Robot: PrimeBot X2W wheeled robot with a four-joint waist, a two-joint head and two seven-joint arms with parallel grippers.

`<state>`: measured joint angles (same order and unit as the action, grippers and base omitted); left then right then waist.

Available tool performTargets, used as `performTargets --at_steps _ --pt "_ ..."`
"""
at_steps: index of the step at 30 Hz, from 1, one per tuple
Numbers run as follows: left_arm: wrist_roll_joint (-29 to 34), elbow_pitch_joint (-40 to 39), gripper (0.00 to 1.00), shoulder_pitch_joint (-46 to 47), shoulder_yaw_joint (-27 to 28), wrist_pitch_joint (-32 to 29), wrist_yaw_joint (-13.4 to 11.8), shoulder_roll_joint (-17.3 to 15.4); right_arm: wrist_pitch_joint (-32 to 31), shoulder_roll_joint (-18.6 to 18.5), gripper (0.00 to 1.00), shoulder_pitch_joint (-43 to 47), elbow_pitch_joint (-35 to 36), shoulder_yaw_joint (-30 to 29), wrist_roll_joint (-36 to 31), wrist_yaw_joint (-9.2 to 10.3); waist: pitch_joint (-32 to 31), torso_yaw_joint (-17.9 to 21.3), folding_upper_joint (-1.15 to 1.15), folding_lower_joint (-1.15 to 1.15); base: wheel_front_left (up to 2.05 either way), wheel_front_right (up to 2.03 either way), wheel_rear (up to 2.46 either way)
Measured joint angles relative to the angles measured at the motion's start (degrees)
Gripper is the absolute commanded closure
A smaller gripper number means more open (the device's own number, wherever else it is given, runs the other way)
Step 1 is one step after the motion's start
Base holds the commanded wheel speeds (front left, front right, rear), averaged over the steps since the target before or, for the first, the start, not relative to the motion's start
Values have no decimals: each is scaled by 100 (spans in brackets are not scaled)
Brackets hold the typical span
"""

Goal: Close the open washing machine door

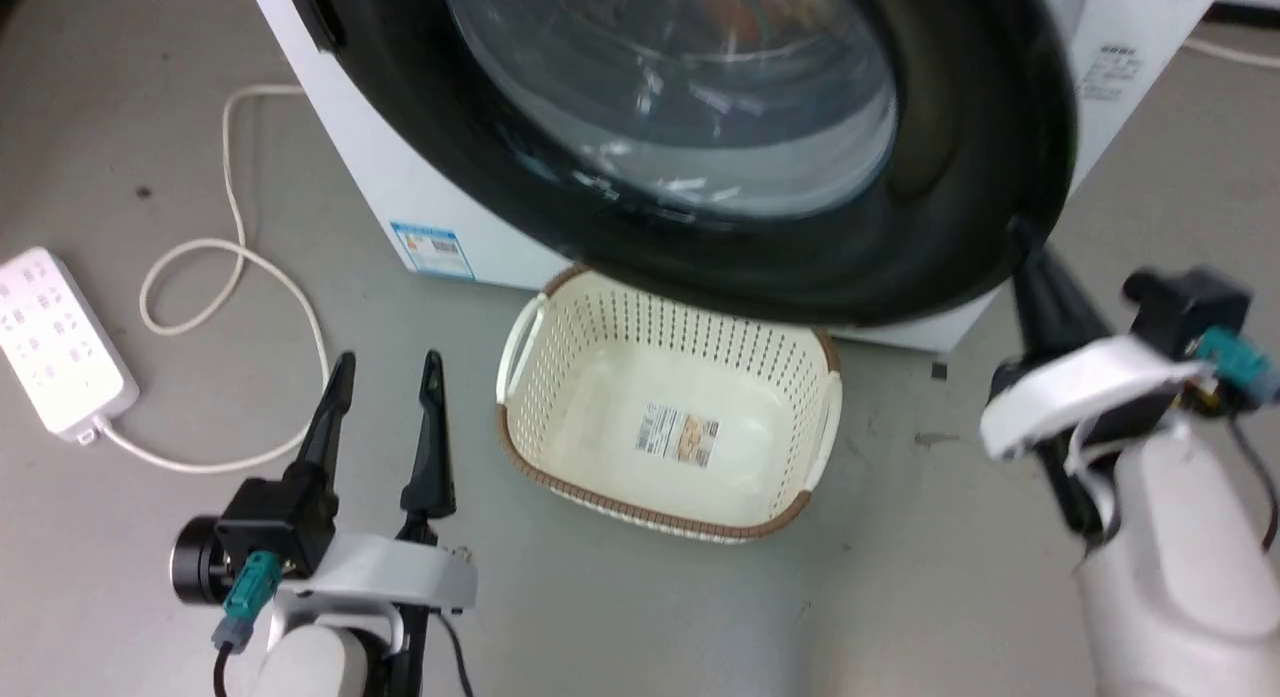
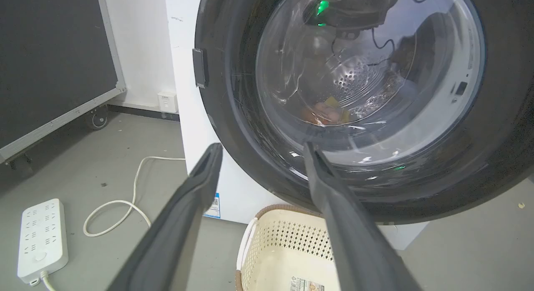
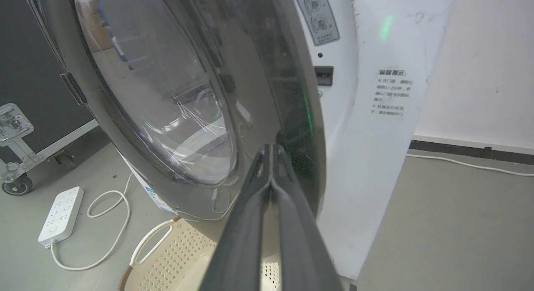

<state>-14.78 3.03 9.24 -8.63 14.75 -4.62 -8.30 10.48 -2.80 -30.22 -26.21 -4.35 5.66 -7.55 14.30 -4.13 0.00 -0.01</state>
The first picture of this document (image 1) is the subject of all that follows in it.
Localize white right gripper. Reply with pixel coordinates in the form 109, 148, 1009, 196
979, 215, 1217, 564

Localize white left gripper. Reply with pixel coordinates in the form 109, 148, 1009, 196
270, 349, 479, 658

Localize black round washing machine door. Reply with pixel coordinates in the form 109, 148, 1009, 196
286, 0, 1081, 329

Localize white washing machine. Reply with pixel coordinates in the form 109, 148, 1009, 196
245, 0, 1227, 354

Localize black door latch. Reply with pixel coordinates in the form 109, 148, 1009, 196
285, 0, 347, 54

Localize blue energy label sticker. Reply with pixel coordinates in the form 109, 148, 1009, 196
390, 220, 476, 280

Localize cream perforated laundry basket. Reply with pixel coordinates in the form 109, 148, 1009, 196
496, 265, 843, 545

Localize white printed text sticker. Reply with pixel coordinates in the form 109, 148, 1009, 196
1079, 44, 1142, 104

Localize printed barcode label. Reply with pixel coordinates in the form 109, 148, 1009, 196
634, 403, 721, 469

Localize white power strip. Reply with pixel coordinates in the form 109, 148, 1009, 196
0, 247, 140, 444

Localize teal right cable connector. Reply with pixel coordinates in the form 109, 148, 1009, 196
1194, 326, 1280, 406

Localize teal cable connector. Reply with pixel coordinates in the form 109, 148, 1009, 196
1194, 326, 1280, 406
211, 550, 286, 654

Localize teal left cable connector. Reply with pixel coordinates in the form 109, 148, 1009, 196
211, 550, 286, 654

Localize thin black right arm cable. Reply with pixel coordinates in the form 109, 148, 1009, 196
1224, 415, 1280, 555

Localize white power cable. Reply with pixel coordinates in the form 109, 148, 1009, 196
98, 83, 332, 475

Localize white floor cable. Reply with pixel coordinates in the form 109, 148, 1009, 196
1180, 35, 1280, 74

